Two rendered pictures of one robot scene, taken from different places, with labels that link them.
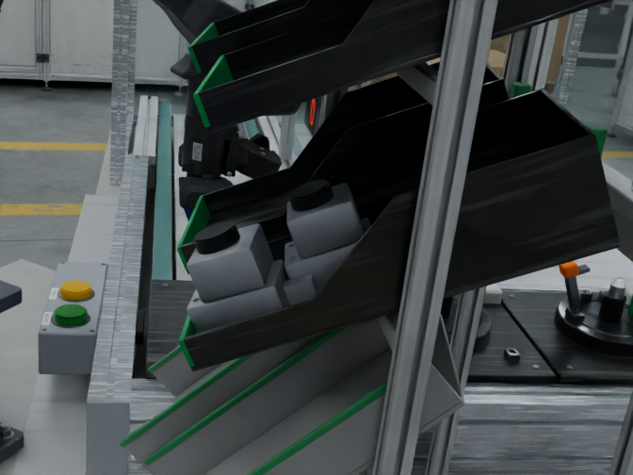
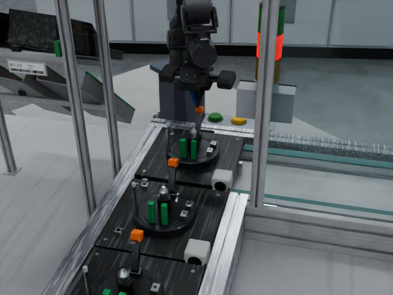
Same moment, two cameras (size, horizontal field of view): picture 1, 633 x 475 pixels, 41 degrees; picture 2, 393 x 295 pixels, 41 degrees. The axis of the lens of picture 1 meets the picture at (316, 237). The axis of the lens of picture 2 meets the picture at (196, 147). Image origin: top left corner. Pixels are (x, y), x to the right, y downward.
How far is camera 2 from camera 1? 1.76 m
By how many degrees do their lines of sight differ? 98
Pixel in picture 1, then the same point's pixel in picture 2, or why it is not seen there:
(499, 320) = (161, 248)
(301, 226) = not seen: hidden behind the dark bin
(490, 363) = (119, 222)
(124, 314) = (216, 130)
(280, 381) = not seen: hidden behind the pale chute
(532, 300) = (184, 281)
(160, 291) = (230, 137)
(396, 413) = not seen: outside the picture
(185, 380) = (127, 117)
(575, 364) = (99, 259)
